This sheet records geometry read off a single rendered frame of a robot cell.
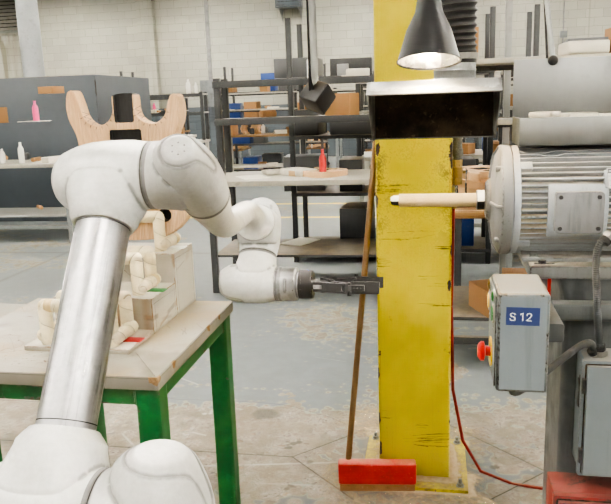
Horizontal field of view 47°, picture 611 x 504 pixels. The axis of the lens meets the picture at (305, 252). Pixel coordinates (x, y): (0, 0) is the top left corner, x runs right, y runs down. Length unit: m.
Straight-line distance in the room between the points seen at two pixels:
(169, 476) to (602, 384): 0.95
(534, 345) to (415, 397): 1.41
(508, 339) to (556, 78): 0.66
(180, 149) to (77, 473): 0.57
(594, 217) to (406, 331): 1.26
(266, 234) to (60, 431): 0.83
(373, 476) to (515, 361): 1.50
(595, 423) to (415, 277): 1.15
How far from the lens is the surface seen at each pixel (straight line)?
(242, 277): 1.81
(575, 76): 1.78
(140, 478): 1.11
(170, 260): 1.92
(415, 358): 2.73
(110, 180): 1.34
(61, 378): 1.26
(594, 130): 1.64
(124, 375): 1.57
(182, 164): 1.28
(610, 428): 1.69
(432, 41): 1.54
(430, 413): 2.82
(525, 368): 1.44
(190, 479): 1.12
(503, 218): 1.59
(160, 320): 1.85
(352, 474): 2.84
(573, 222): 1.59
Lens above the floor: 1.49
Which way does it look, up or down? 12 degrees down
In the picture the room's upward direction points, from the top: 2 degrees counter-clockwise
